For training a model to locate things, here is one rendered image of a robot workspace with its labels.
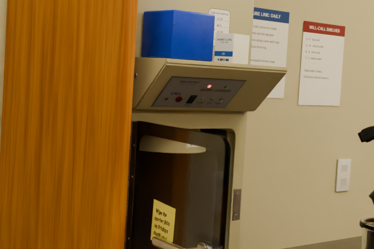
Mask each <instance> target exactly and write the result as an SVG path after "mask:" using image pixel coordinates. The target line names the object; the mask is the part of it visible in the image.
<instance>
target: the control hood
mask: <svg viewBox="0 0 374 249"><path fill-rule="evenodd" d="M287 71H288V69H287V68H286V67H275V66H260V65H252V64H237V63H223V62H208V61H193V60H185V59H171V58H146V57H135V65H134V85H133V95H132V109H154V110H187V111H252V112H254V111H255V110H256V109H257V108H258V107H259V106H260V104H261V103H262V102H263V101H264V100H265V98H266V97H267V96H268V95H269V94H270V93H271V91H272V90H273V89H274V87H275V86H276V85H277V84H278V83H279V81H280V80H281V79H282V78H283V77H284V76H285V74H286V73H287ZM172 76H174V77H194V78H213V79H234V80H245V81H246V83H245V84H244V85H243V86H242V88H241V89H240V90H239V91H238V93H237V94H236V95H235V96H234V98H233V99H232V100H231V101H230V102H229V104H228V105H227V106H226V107H225V108H194V107H151V106H152V104H153V103H154V102H155V100H156V99H157V97H158V95H159V94H160V93H161V91H162V90H163V88H164V87H165V86H166V84H167V83H168V81H169V80H170V78H171V77H172Z"/></svg>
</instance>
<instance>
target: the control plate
mask: <svg viewBox="0 0 374 249"><path fill-rule="evenodd" d="M245 83H246V81H245V80H234V79H213V78H194V77H174V76H172V77H171V78H170V80H169V81H168V83H167V84H166V86H165V87H164V88H163V90H162V91H161V93H160V94H159V95H158V97H157V99H156V100H155V102H154V103H153V104H152V106H151V107H194V108H225V107H226V106H227V105H228V104H229V102H230V101H231V100H232V99H233V98H234V96H235V95H236V94H237V93H238V91H239V90H240V89H241V88H242V86H243V85H244V84H245ZM210 84H211V87H210V88H207V86H208V85H210ZM226 85H227V86H228V87H227V88H226V89H223V87H224V86H226ZM191 95H195V96H197V98H196V99H195V100H194V102H193V103H186V102H187V100H188V99H189V98H190V96H191ZM165 97H169V99H168V100H167V101H165V100H164V98H165ZM178 97H182V98H183V99H182V101H180V102H176V98H178ZM202 98H205V101H201V99H202ZM211 98H214V101H213V102H212V101H210V99H211ZM220 98H222V99H223V101H222V102H221V101H219V99H220Z"/></svg>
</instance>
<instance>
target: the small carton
mask: <svg viewBox="0 0 374 249"><path fill-rule="evenodd" d="M249 38H250V36H248V35H243V34H235V33H216V34H215V52H214V62H223V63H237V64H248V54H249Z"/></svg>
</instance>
